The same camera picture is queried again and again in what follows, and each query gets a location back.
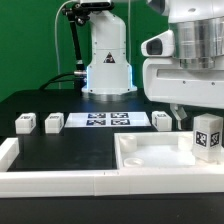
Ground black cable bundle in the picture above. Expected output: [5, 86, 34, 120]
[39, 6, 88, 91]

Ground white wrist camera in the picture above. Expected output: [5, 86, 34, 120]
[141, 30, 174, 57]

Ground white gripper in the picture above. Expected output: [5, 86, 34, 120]
[143, 56, 224, 130]

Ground white square tabletop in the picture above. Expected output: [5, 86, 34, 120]
[114, 132, 224, 172]

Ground white fiducial marker sheet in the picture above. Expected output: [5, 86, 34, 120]
[65, 112, 151, 128]

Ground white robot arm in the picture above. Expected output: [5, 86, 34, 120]
[62, 0, 224, 120]

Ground grey thin cable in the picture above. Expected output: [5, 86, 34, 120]
[54, 0, 77, 90]

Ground white U-shaped obstacle fence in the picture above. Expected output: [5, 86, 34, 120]
[0, 138, 224, 198]

